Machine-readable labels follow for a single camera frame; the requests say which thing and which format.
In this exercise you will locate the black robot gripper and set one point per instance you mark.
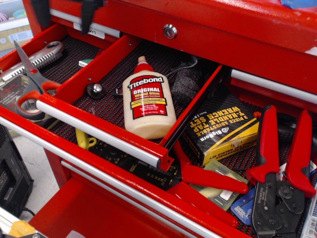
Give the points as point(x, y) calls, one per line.
point(42, 12)

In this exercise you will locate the red grey handled scissors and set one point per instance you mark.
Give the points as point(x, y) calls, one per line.
point(38, 85)

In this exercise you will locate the red small upper drawer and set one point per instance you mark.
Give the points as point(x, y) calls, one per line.
point(103, 118)

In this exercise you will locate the silver drawer lock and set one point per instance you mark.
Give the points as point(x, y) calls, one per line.
point(170, 31)

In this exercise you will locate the red wide tool drawer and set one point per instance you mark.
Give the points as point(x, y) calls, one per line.
point(285, 66)

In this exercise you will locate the white Markers label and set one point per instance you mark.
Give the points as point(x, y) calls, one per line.
point(91, 31)

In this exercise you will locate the silver ridged utility tool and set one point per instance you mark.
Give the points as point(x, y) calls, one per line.
point(41, 58)

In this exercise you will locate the small green white box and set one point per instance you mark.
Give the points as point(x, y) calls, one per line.
point(84, 62)

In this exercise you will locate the black knob with silver screw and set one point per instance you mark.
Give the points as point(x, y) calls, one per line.
point(95, 91)

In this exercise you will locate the clear plastic bit case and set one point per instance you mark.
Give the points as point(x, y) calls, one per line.
point(11, 91)

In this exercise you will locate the Titebond wood glue bottle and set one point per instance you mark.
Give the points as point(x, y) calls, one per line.
point(147, 102)

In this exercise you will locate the black steel wool roll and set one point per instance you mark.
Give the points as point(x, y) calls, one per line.
point(186, 85)

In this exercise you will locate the red tool chest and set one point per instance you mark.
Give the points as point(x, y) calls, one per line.
point(84, 204)

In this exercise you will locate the black equipment box on floor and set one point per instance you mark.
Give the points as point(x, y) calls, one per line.
point(15, 181)

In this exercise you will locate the black yellow tap wrench box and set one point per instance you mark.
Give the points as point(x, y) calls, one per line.
point(220, 127)

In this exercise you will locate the clear case under pliers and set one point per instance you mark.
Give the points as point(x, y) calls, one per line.
point(220, 197)

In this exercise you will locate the blue drill bit package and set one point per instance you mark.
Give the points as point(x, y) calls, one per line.
point(242, 207)

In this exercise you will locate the yellow handled tool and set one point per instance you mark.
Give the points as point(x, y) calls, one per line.
point(83, 140)

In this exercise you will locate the red handled wire stripper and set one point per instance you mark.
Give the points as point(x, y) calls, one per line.
point(180, 171)

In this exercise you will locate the red handled crimping pliers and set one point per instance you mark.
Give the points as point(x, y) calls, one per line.
point(281, 174)

